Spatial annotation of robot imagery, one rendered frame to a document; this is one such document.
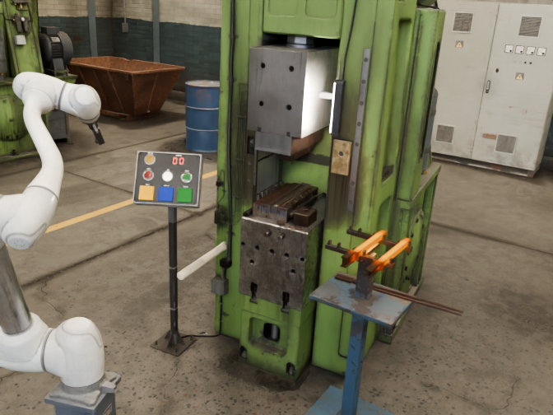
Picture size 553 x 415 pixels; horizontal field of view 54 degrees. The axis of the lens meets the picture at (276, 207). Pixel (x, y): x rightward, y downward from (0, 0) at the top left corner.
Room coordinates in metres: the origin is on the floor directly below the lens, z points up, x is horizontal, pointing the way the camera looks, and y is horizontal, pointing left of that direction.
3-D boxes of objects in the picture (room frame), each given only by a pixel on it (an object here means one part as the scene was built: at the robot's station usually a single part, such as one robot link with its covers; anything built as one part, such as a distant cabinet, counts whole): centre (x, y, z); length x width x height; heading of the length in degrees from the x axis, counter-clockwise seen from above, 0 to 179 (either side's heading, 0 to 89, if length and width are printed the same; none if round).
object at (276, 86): (2.80, -0.09, 1.56); 0.42 x 0.39 x 0.40; 155
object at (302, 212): (2.61, -0.15, 0.95); 0.12 x 0.08 x 0.06; 155
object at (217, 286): (2.89, 0.31, 0.36); 0.09 x 0.07 x 0.12; 65
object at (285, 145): (2.82, -0.05, 1.32); 0.42 x 0.20 x 0.10; 155
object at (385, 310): (2.19, -0.42, 0.74); 0.40 x 0.30 x 0.02; 58
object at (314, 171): (3.09, -0.23, 1.37); 0.41 x 0.10 x 0.91; 65
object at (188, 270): (2.70, 0.39, 0.62); 0.44 x 0.05 x 0.05; 155
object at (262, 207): (2.82, -0.05, 0.96); 0.42 x 0.20 x 0.09; 155
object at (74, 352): (1.65, 0.69, 0.77); 0.18 x 0.16 x 0.22; 90
